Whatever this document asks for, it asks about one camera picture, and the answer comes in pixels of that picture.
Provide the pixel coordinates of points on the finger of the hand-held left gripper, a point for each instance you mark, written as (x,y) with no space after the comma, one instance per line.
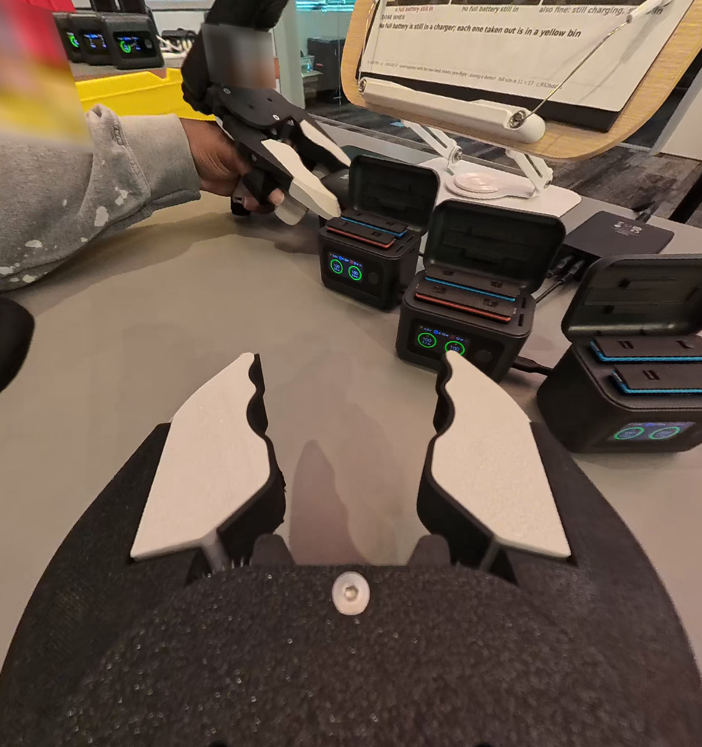
(324,146)
(304,181)

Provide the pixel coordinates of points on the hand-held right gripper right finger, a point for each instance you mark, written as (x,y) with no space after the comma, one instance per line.
(491,467)

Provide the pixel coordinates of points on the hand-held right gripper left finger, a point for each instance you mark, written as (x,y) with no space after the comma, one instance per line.
(205,467)

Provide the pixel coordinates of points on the black battery with orange edge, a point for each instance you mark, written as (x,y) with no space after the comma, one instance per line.
(365,234)
(461,302)

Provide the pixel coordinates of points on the yellow plastic bin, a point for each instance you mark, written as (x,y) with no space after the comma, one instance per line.
(129,93)

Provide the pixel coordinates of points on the person's left forearm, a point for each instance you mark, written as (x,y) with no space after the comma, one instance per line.
(65,192)

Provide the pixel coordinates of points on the person's left hand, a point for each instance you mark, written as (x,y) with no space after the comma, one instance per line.
(211,157)

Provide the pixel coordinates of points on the dark rounded object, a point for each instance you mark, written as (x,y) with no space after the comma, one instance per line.
(1,344)

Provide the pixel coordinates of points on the black power adapter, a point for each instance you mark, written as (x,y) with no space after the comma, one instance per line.
(619,239)

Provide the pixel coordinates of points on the metal stand bracket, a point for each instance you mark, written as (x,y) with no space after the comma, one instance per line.
(438,146)
(534,169)

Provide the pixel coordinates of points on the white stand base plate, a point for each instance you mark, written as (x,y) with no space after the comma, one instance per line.
(555,204)

